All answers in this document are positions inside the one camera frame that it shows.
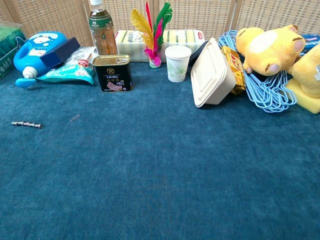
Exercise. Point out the silver metal bead chain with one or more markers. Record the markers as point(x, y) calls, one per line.
point(27, 124)

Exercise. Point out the black luncheon meat can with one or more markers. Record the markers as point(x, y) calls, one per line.
point(113, 77)

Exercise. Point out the silver paper clip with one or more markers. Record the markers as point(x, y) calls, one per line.
point(75, 118)

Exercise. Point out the dark blue table cloth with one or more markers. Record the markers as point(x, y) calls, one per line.
point(160, 162)

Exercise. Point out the white paper cup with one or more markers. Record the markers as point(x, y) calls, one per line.
point(177, 63)

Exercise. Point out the beige lidded lunch box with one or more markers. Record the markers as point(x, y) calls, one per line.
point(212, 75)

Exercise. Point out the colourful feather shuttlecock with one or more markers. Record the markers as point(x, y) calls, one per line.
point(153, 37)

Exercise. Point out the yellow green sponge pack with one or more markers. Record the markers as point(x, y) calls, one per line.
point(180, 37)

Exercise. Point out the yellow red snack packet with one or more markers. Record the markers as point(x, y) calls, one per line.
point(236, 67)

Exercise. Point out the teal white snack bag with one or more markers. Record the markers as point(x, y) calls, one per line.
point(75, 71)

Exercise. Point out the brown tea drink bottle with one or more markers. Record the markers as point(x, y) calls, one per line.
point(102, 32)

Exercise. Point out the wicker folding screen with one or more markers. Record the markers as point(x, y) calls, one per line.
point(212, 15)

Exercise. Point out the dark blue rectangular box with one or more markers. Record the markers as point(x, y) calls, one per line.
point(60, 53)

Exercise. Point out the yellow plush with white belly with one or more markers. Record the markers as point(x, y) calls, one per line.
point(270, 50)

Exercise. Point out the blue detergent bottle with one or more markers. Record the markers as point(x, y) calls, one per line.
point(27, 53)

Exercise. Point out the yellow sponge block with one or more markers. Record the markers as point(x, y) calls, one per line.
point(307, 102)

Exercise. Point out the plain yellow plush toy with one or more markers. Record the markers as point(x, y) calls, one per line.
point(307, 72)

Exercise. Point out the green tea bag box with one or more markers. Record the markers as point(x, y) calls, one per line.
point(8, 47)

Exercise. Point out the blue pink cookie box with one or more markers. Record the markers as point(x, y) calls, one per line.
point(312, 41)

